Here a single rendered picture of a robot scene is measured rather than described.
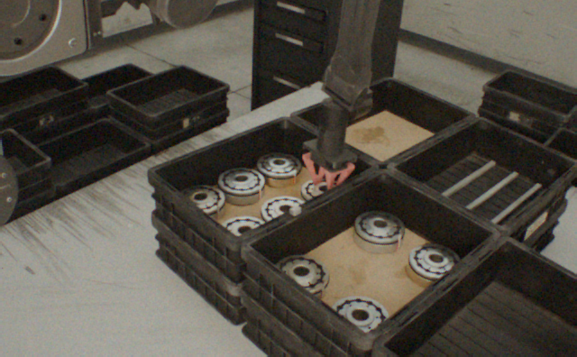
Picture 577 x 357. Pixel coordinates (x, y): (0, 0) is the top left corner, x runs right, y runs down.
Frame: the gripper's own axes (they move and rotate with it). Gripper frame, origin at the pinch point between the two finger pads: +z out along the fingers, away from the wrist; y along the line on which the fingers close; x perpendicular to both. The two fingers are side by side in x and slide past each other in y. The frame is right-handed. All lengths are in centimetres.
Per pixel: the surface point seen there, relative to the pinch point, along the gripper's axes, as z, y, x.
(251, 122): 15, 60, -24
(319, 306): -2.5, -30.1, 27.7
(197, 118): 32, 104, -31
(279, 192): 4.9, 9.4, 4.5
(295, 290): -2.3, -25.0, 28.4
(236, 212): 5.7, 8.6, 16.6
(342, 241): 5.5, -11.3, 4.4
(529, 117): 25, 30, -145
